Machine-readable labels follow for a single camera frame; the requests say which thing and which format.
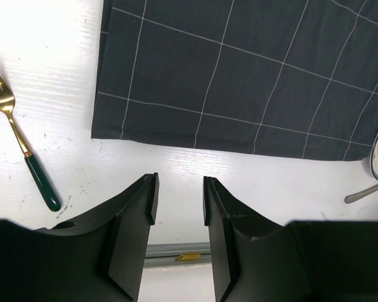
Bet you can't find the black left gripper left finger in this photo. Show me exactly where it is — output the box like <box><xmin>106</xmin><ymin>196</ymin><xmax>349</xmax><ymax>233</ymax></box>
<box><xmin>38</xmin><ymin>173</ymin><xmax>159</xmax><ymax>301</ymax></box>

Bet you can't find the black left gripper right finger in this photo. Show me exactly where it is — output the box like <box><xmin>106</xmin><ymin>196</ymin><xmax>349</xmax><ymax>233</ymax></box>
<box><xmin>203</xmin><ymin>177</ymin><xmax>302</xmax><ymax>301</ymax></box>

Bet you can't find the silver knife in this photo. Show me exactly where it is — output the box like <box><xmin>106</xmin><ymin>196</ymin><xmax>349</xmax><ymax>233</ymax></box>
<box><xmin>344</xmin><ymin>184</ymin><xmax>378</xmax><ymax>204</ymax></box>

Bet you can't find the gold fork green handle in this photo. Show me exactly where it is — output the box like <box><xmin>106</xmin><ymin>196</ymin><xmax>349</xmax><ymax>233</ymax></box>
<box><xmin>0</xmin><ymin>76</ymin><xmax>62</xmax><ymax>212</ymax></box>

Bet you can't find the dark grey checked cloth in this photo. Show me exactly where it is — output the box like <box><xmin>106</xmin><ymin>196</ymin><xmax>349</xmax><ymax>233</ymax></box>
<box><xmin>91</xmin><ymin>0</ymin><xmax>378</xmax><ymax>161</ymax></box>

